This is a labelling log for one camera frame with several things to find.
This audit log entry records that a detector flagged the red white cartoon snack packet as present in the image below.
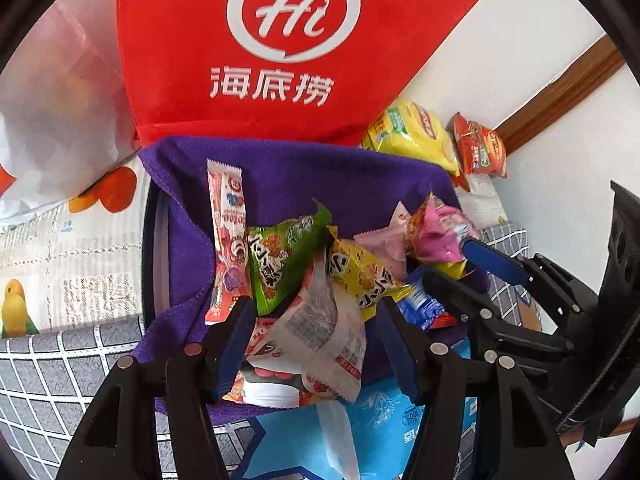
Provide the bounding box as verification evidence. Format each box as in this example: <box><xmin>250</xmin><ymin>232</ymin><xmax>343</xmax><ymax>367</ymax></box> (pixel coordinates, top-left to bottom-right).
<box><xmin>222</xmin><ymin>315</ymin><xmax>341</xmax><ymax>408</ymax></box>

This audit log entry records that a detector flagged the long pink strip snack packet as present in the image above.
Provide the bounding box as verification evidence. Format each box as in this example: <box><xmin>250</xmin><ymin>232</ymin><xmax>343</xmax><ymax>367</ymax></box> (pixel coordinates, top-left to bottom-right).
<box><xmin>206</xmin><ymin>158</ymin><xmax>251</xmax><ymax>325</ymax></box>

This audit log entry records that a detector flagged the pink peach snack packet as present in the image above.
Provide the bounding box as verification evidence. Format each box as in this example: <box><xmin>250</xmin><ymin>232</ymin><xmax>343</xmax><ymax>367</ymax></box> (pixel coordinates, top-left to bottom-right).
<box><xmin>354</xmin><ymin>201</ymin><xmax>416</xmax><ymax>281</ymax></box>

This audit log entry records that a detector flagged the orange chips bag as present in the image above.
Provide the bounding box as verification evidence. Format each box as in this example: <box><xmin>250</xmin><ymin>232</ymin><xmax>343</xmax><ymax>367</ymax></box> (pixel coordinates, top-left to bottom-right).
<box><xmin>446</xmin><ymin>112</ymin><xmax>508</xmax><ymax>180</ymax></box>

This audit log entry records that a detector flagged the blue white candy wrapper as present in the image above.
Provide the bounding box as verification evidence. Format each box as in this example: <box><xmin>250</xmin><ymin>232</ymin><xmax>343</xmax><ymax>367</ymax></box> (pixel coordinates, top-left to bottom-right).
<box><xmin>400</xmin><ymin>285</ymin><xmax>443</xmax><ymax>331</ymax></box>

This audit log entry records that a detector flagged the grey checked blanket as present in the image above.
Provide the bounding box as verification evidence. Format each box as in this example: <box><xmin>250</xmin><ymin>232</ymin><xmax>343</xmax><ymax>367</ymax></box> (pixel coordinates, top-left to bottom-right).
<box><xmin>0</xmin><ymin>220</ymin><xmax>543</xmax><ymax>480</ymax></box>

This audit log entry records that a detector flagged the clear white red-label snack packet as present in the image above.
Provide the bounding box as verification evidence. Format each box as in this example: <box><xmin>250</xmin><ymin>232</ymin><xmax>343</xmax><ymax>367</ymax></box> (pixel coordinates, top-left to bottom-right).
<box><xmin>272</xmin><ymin>255</ymin><xmax>368</xmax><ymax>403</ymax></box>

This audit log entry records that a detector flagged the red paper bag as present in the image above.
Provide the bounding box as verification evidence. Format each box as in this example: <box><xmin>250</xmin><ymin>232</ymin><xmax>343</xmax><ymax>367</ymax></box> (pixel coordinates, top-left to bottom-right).
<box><xmin>116</xmin><ymin>0</ymin><xmax>506</xmax><ymax>147</ymax></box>

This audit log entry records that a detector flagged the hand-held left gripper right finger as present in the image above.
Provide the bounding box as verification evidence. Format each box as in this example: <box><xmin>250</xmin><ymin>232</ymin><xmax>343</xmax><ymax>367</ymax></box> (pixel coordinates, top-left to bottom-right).
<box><xmin>380</xmin><ymin>296</ymin><xmax>566</xmax><ymax>480</ymax></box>

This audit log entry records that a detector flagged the purple cloth basket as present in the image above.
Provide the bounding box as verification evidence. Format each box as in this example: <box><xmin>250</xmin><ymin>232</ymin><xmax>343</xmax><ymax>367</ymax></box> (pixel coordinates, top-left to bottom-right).
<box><xmin>132</xmin><ymin>135</ymin><xmax>491</xmax><ymax>416</ymax></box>

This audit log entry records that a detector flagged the pink yellow snack packet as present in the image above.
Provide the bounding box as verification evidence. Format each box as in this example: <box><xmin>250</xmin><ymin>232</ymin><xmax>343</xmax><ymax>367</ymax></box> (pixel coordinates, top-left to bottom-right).
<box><xmin>405</xmin><ymin>192</ymin><xmax>481</xmax><ymax>278</ymax></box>

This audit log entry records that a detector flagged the white plastic shopping bag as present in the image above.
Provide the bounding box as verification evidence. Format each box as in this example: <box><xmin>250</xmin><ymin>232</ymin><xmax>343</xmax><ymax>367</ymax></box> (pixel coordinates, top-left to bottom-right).
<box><xmin>0</xmin><ymin>0</ymin><xmax>143</xmax><ymax>221</ymax></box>

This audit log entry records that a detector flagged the yellow chips bag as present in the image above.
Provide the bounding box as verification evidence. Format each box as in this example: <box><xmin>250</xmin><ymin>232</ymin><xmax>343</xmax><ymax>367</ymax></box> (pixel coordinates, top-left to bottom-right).
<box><xmin>360</xmin><ymin>97</ymin><xmax>463</xmax><ymax>177</ymax></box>

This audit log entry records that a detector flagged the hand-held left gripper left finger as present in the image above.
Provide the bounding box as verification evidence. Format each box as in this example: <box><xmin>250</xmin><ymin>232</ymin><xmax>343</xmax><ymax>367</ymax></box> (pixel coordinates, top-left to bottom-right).
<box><xmin>57</xmin><ymin>296</ymin><xmax>258</xmax><ymax>480</ymax></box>

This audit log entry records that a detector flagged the green snack packet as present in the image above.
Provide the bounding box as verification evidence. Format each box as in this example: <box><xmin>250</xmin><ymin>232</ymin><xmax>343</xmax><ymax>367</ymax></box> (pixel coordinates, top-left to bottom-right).
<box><xmin>246</xmin><ymin>199</ymin><xmax>333</xmax><ymax>317</ymax></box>

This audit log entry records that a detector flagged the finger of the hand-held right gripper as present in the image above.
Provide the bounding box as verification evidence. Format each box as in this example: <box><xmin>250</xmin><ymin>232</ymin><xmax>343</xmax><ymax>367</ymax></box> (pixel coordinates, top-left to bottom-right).
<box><xmin>421</xmin><ymin>269</ymin><xmax>576</xmax><ymax>361</ymax></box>
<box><xmin>461</xmin><ymin>238</ymin><xmax>598</xmax><ymax>321</ymax></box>

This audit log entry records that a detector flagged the blue tissue pack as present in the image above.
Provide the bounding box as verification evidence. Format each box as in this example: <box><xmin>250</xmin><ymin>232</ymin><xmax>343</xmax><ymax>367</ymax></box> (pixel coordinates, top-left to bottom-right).
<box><xmin>315</xmin><ymin>340</ymin><xmax>481</xmax><ymax>480</ymax></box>

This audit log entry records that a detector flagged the brown wooden door frame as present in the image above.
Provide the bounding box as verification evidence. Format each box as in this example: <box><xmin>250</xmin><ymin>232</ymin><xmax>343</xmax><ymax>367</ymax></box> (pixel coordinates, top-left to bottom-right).
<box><xmin>492</xmin><ymin>35</ymin><xmax>626</xmax><ymax>153</ymax></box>

